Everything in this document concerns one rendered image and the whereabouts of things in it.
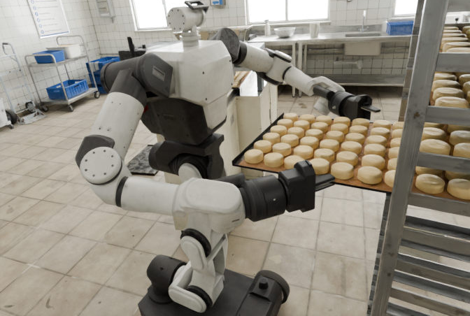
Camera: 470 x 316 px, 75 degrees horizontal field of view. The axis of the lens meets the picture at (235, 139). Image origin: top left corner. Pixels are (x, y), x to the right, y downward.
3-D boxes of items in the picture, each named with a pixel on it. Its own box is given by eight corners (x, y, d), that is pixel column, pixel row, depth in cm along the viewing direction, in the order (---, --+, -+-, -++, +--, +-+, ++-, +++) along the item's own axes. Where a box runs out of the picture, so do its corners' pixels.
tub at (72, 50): (62, 56, 546) (59, 44, 538) (84, 54, 538) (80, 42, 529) (47, 59, 515) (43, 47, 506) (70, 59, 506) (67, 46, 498)
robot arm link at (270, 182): (319, 219, 67) (268, 235, 64) (298, 196, 76) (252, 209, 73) (320, 170, 62) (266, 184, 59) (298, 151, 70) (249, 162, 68)
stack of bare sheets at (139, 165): (154, 175, 299) (154, 173, 298) (118, 173, 309) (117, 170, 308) (178, 148, 352) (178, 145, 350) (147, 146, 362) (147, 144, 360)
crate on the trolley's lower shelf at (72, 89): (70, 90, 565) (68, 79, 556) (89, 89, 557) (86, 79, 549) (49, 99, 516) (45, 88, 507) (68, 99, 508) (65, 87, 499)
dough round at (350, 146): (338, 148, 84) (338, 142, 83) (356, 146, 84) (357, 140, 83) (345, 156, 79) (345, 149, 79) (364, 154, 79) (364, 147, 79)
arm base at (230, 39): (210, 82, 118) (188, 60, 115) (224, 63, 126) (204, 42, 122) (233, 64, 107) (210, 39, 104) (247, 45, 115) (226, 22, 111)
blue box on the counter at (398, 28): (388, 35, 423) (389, 24, 418) (385, 32, 449) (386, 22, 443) (421, 33, 412) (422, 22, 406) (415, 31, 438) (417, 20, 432)
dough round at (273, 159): (260, 164, 79) (259, 157, 78) (271, 156, 83) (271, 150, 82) (276, 170, 76) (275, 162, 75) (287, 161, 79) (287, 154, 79)
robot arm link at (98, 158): (53, 173, 59) (98, 84, 70) (80, 195, 70) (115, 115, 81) (110, 184, 59) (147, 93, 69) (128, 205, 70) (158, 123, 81)
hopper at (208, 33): (188, 46, 257) (186, 29, 252) (254, 42, 245) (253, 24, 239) (175, 52, 232) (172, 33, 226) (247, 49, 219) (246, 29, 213)
